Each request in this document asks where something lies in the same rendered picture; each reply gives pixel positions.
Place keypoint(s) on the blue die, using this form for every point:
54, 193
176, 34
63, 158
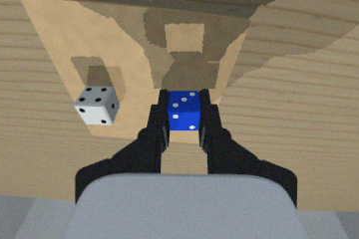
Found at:
184, 110

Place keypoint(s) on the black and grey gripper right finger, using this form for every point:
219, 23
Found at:
226, 156

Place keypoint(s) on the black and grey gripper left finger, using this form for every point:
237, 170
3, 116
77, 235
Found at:
144, 153

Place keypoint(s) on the white die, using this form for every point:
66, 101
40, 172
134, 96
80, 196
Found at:
97, 105

